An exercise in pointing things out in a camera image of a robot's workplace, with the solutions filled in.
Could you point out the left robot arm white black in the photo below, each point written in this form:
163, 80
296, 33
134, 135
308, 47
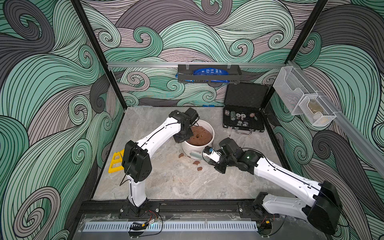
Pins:
137, 155

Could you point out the white perforated cable duct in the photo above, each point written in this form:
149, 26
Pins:
176, 226

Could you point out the aluminium wall rail right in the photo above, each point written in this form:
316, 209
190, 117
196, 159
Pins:
359, 140

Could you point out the aluminium wall rail back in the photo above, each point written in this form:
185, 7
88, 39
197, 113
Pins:
152, 64

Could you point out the aluminium wall rail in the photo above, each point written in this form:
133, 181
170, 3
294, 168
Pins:
152, 64
359, 140

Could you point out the large clear wall bin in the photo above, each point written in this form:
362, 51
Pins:
290, 89

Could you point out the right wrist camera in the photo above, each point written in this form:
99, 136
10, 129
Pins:
211, 156

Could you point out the white ceramic pot with mud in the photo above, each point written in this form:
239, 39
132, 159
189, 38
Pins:
204, 135

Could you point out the small clear wall bin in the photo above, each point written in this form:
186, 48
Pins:
316, 111

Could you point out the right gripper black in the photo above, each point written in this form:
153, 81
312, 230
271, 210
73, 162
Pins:
222, 167

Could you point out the yellow toy block piece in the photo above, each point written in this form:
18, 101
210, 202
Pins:
116, 162

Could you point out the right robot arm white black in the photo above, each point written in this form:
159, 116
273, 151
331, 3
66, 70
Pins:
317, 203

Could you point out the black open poker chip case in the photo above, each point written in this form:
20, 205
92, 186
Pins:
243, 107

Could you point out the black wall tray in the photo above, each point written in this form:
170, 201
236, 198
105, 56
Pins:
209, 74

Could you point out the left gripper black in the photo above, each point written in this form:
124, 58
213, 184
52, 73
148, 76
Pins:
179, 140

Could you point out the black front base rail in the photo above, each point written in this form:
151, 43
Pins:
170, 206

